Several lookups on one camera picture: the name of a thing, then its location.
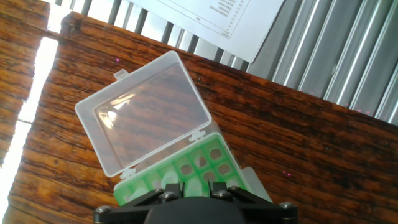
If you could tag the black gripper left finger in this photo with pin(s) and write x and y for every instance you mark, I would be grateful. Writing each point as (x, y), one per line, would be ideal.
(124, 214)

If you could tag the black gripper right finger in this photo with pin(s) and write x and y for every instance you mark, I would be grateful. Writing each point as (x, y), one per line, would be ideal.
(267, 214)

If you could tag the clear box green tip rack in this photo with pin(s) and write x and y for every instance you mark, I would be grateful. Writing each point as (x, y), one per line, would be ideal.
(256, 186)
(146, 118)

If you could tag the clear large pipette tip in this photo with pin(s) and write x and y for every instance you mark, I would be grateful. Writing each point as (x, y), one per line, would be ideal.
(194, 186)
(169, 179)
(136, 194)

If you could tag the brown wooden board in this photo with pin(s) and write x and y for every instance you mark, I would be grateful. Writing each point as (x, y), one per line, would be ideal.
(311, 155)

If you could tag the white printed paper sheet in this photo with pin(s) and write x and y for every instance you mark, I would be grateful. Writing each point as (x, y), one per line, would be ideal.
(255, 37)

